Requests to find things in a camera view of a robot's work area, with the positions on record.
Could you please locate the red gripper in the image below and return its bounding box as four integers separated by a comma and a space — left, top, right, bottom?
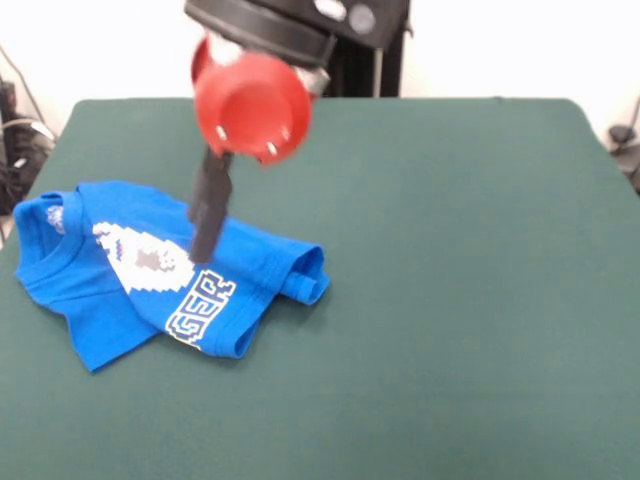
185, 37, 314, 265

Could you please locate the blue printed t-shirt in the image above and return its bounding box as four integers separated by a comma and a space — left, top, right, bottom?
12, 179, 332, 375

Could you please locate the dark green table cloth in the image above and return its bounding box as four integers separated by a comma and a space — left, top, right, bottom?
0, 97, 640, 480

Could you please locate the black chair base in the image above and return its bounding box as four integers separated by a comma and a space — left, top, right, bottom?
607, 124, 640, 196

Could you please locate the black cable bundle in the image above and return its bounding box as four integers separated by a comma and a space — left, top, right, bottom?
0, 74, 55, 216

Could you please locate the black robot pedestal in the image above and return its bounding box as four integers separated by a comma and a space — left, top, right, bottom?
319, 0, 415, 99

